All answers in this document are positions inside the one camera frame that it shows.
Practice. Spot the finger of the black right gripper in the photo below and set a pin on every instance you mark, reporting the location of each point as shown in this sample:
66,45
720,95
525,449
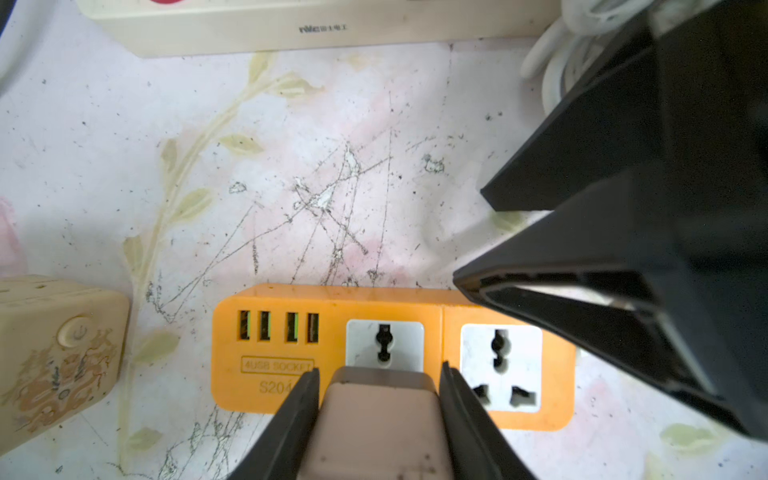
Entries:
600,324

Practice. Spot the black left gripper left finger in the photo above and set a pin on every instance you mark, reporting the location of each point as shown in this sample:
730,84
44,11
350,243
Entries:
279,451

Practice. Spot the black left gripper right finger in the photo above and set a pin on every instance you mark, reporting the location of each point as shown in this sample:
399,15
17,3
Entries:
478,449

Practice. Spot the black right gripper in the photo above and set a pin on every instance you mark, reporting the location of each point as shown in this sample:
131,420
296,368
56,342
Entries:
712,61

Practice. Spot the pink beige plug adapter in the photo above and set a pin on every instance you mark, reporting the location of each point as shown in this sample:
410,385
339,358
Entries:
378,424

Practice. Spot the orange USB power strip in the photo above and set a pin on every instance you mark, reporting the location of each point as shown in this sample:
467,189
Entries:
264,338

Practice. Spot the cream dragon cube adapter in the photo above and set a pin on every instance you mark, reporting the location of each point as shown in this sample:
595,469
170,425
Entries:
61,349

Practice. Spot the cream power strip red sockets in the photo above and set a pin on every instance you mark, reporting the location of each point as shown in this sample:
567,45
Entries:
190,27

